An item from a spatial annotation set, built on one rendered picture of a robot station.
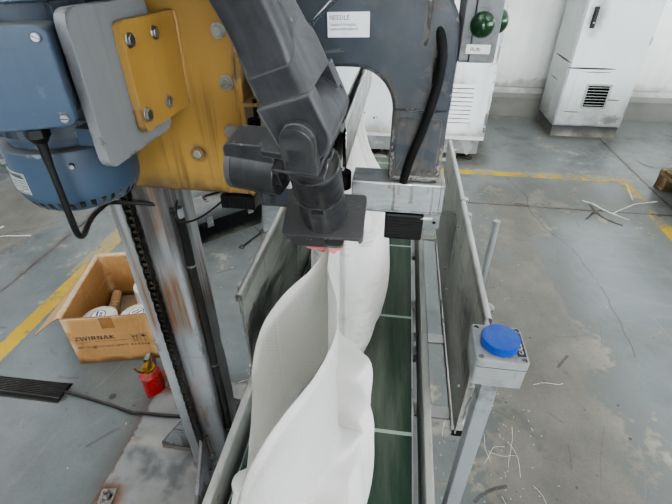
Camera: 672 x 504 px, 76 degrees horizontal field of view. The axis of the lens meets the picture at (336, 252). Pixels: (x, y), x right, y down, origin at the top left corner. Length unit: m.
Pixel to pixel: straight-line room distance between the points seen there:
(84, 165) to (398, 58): 0.42
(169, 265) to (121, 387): 0.99
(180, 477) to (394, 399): 0.73
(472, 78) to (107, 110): 3.08
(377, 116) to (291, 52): 3.13
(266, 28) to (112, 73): 0.24
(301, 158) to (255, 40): 0.10
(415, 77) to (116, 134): 0.38
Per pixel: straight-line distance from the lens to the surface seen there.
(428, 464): 1.09
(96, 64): 0.56
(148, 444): 1.69
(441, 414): 1.35
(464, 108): 3.51
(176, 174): 0.78
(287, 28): 0.39
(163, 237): 0.94
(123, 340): 1.92
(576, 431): 1.82
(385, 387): 1.25
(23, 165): 0.63
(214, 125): 0.72
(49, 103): 0.52
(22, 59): 0.51
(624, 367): 2.12
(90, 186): 0.62
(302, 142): 0.40
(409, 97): 0.64
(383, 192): 0.69
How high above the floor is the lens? 1.36
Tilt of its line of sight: 35 degrees down
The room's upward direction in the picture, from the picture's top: straight up
